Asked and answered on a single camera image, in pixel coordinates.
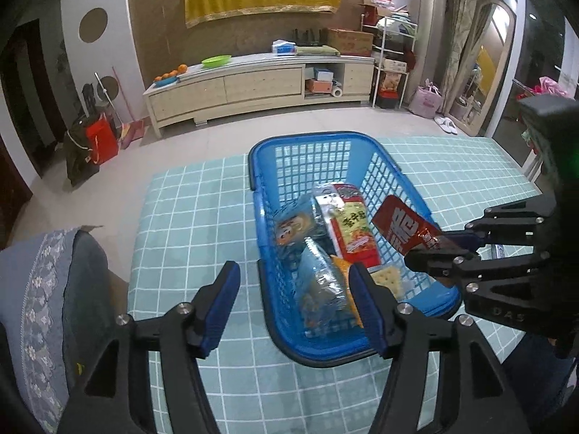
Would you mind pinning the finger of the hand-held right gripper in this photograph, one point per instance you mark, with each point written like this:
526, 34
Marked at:
461, 240
434, 263

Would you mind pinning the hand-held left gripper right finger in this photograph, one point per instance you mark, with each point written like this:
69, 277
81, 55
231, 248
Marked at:
364, 307

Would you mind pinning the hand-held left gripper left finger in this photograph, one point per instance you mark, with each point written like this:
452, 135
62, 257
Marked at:
221, 307

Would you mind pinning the clear cracker packet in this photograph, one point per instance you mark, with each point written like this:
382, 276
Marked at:
388, 280

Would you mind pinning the orange snack packet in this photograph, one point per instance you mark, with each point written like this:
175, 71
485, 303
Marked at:
346, 275

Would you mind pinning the clear blue cookie packet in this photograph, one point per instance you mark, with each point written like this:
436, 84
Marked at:
319, 289

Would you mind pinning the red snack packet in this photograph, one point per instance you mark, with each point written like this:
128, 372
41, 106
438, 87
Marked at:
402, 224

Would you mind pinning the green red pea packet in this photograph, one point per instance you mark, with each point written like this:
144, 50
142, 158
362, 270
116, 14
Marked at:
357, 230

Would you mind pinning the cartoon print snack packet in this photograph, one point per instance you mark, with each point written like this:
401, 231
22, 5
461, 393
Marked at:
294, 226

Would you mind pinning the clear silver snack packet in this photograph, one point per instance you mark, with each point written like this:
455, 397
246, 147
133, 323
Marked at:
326, 205

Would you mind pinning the blue plastic basket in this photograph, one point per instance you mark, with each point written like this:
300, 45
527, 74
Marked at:
298, 138

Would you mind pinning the white slipper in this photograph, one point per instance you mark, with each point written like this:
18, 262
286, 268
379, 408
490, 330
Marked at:
441, 121
450, 127

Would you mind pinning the standing arched mirror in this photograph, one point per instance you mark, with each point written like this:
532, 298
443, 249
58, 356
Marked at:
486, 68

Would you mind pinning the person's leg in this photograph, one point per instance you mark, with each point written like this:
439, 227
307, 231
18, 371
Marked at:
524, 361

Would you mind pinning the pink bag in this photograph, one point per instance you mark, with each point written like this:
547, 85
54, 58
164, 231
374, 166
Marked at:
426, 101

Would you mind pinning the patterned curtain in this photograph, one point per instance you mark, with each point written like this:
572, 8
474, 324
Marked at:
461, 22

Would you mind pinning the grey patterned cushion chair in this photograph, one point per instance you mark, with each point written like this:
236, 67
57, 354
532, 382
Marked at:
40, 307

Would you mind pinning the white paper roll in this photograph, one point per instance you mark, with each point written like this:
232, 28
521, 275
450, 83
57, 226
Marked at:
337, 91

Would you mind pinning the white standing air conditioner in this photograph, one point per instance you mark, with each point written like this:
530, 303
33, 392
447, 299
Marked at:
434, 18

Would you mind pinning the pink broom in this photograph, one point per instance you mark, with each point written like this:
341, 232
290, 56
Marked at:
131, 131

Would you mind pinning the white storage rack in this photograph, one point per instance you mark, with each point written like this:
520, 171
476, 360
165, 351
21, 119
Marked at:
391, 54

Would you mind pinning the red bag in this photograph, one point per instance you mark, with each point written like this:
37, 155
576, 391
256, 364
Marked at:
103, 140

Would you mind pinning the black bag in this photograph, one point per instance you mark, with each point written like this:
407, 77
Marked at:
80, 158

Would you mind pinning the orange box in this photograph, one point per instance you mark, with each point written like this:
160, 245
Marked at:
319, 86

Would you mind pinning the beige low cabinet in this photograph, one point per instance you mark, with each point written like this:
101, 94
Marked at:
253, 88

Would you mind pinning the brown cardboard box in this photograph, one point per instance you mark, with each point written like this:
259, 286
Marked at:
348, 41

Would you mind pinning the blue plate of oranges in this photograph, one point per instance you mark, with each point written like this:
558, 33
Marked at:
169, 77

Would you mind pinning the green folded cloth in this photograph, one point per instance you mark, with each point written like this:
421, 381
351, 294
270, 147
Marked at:
316, 51

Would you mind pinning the green bowl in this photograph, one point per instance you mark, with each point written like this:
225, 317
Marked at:
216, 61

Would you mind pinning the mop with metal pole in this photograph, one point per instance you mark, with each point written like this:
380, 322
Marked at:
106, 88

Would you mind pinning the black antenna device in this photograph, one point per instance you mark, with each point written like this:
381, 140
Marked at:
306, 38

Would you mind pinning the blue white tissue box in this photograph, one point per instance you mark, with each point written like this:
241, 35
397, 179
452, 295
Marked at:
284, 48

